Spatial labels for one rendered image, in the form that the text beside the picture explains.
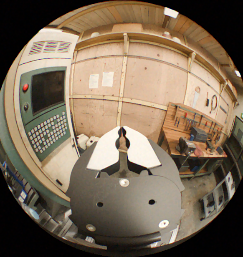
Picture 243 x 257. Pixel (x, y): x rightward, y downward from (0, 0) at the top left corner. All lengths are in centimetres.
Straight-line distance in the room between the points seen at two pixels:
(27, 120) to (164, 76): 180
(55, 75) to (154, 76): 141
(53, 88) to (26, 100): 26
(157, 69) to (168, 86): 35
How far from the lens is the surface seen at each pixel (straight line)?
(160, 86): 158
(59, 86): 77
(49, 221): 109
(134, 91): 155
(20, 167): 27
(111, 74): 165
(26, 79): 66
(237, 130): 374
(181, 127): 181
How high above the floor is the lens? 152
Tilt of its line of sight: 29 degrees down
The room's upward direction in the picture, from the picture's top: 7 degrees clockwise
